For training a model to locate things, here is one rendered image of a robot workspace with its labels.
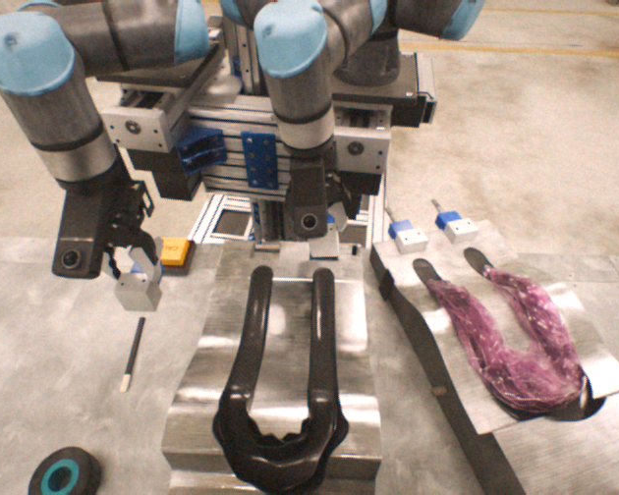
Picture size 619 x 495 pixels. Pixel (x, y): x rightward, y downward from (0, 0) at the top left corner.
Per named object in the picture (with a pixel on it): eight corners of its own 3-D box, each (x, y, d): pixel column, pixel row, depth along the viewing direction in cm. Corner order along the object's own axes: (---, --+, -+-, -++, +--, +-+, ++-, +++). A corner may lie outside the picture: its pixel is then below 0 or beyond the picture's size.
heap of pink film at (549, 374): (414, 283, 70) (423, 255, 64) (500, 264, 73) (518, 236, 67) (497, 430, 53) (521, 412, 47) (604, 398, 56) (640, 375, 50)
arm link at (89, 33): (122, 54, 53) (129, 89, 46) (31, 67, 50) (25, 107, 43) (99, -14, 47) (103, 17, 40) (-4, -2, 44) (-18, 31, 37)
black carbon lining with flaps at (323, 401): (252, 272, 70) (246, 237, 63) (339, 274, 70) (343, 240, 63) (213, 497, 47) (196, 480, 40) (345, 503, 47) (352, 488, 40)
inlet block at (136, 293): (150, 249, 70) (141, 229, 66) (178, 250, 70) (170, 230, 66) (125, 310, 62) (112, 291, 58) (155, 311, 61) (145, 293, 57)
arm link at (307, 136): (332, 121, 45) (265, 128, 47) (335, 150, 49) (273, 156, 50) (332, 82, 50) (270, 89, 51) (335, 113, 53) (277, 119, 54)
